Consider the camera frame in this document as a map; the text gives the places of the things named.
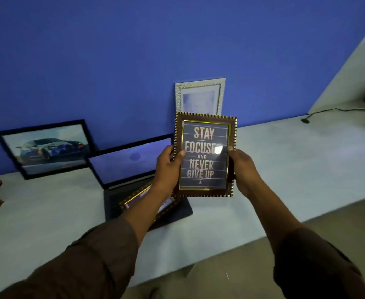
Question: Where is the person's left hand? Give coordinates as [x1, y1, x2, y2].
[151, 145, 186, 197]

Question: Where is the person's right forearm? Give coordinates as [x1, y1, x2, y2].
[243, 180, 365, 299]

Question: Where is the person's left forearm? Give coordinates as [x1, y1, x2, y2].
[0, 184, 167, 299]

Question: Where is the brown gold-trimmed quote picture frame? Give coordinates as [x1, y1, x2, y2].
[171, 111, 238, 198]

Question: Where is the silver white picture frame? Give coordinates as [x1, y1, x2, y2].
[174, 78, 226, 116]

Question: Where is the brown gold picture frame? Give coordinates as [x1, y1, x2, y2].
[119, 182, 183, 226]

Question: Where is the black car picture frame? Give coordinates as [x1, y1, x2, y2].
[0, 119, 96, 180]

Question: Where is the person's right hand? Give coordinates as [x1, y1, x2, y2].
[227, 146, 264, 199]

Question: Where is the black cable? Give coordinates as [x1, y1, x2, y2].
[301, 106, 365, 124]

